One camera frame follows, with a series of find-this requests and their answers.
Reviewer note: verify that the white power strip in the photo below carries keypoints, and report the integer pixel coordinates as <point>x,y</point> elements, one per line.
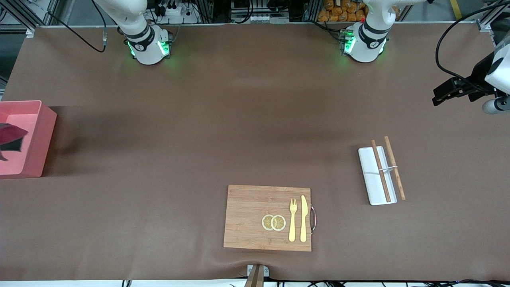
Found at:
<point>261,18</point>
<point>175,12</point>

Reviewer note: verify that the thin white band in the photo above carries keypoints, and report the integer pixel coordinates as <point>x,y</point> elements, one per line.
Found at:
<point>388,168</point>

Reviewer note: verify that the light brown chopstick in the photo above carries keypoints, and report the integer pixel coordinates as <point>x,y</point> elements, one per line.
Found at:
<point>395,169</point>

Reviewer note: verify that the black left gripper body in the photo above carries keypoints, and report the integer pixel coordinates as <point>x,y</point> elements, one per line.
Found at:
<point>478,78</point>

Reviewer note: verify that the white rectangular tray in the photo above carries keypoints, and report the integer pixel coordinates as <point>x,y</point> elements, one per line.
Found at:
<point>374,187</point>

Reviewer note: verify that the yellow fork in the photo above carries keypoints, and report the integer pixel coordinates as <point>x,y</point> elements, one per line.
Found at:
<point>293,223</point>

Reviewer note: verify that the brown table mat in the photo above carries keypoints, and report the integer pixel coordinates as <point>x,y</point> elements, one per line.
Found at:
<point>239,119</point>

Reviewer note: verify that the wooden cutting board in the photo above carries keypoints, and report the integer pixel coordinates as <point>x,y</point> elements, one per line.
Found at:
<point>251,215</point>

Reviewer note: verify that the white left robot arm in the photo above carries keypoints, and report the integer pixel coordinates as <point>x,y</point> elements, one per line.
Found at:
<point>368,40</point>

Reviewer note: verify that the dark brown chopstick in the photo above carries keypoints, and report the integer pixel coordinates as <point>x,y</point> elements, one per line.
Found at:
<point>380,171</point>

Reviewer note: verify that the pink plastic bin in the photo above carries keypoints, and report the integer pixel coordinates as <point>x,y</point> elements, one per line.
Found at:
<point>40,135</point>

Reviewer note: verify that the grey metal bracket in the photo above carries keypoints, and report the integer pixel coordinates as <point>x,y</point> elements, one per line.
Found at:
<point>266,271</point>

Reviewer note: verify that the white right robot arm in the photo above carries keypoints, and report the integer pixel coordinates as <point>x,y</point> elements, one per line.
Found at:
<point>147,44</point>

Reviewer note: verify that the pile of orange buns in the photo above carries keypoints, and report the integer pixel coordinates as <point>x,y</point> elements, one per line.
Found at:
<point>342,12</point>

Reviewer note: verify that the dark grey red cloth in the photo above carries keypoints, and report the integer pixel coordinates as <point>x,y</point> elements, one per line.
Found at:
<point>12,133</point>

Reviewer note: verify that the yellow knife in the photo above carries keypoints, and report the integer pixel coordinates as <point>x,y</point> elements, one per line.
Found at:
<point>303,219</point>

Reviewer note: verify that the aluminium frame post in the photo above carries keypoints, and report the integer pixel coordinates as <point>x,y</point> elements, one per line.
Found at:
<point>36,14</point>

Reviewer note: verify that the brown wooden bar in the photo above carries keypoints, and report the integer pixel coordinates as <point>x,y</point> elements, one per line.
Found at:
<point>255,279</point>

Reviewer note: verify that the lemon slice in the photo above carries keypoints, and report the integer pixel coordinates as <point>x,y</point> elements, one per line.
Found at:
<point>279,223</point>
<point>266,222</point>

